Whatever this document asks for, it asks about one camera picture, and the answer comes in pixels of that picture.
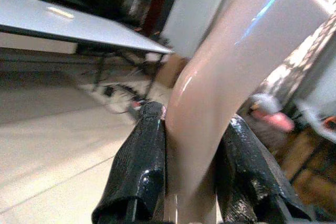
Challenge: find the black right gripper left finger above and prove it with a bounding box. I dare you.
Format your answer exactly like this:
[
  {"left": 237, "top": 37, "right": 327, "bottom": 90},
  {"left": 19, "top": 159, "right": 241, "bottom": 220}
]
[{"left": 91, "top": 101, "right": 167, "bottom": 224}]

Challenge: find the wooden shelf black frame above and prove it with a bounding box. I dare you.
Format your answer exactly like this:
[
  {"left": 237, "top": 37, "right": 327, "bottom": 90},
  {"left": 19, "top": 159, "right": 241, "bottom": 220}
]
[{"left": 272, "top": 123, "right": 336, "bottom": 217}]

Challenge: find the grey plush toy pink beak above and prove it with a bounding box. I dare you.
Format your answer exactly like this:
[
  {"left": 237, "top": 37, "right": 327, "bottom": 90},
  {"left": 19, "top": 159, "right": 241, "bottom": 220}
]
[{"left": 240, "top": 93, "right": 295, "bottom": 154}]

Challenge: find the beige plastic dustpan handle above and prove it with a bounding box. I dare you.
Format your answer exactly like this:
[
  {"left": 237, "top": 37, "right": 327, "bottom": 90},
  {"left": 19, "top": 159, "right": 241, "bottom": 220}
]
[{"left": 163, "top": 0, "right": 332, "bottom": 224}]

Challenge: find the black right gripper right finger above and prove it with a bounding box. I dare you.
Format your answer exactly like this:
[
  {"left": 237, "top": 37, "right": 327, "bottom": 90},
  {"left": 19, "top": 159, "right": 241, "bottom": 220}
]
[{"left": 215, "top": 115, "right": 314, "bottom": 224}]

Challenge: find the grey folding table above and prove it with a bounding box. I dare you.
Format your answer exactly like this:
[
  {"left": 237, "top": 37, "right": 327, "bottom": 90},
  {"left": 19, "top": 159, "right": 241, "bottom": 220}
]
[{"left": 0, "top": 0, "right": 174, "bottom": 96}]

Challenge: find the white board panel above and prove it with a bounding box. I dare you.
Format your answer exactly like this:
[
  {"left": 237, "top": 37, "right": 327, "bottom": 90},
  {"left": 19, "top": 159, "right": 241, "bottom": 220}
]
[{"left": 160, "top": 0, "right": 236, "bottom": 58}]

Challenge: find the brown cardboard box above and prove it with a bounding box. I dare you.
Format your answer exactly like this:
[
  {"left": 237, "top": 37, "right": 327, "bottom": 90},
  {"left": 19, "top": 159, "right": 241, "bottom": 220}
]
[{"left": 155, "top": 54, "right": 190, "bottom": 89}]

